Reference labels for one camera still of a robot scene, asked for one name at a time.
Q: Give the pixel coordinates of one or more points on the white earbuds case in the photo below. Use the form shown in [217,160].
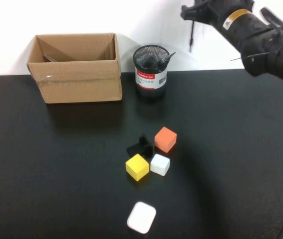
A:
[141,217]

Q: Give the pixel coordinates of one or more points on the black plastic bracket piece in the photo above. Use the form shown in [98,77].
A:
[136,149]

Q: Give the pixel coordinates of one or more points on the orange cube block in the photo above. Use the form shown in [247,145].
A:
[165,138]

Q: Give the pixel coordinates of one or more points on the black pen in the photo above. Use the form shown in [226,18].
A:
[163,60]

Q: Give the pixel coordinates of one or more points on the black zip tie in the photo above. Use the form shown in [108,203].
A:
[249,56]

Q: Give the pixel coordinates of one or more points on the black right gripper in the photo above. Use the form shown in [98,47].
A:
[241,27]

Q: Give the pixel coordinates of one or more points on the yellow cube block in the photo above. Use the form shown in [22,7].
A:
[136,166]

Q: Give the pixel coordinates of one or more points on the brown cardboard box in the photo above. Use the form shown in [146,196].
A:
[81,84]

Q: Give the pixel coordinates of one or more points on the white cube block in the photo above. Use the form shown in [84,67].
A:
[159,164]

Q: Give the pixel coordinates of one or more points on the black mesh pen holder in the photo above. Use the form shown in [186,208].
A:
[151,82]

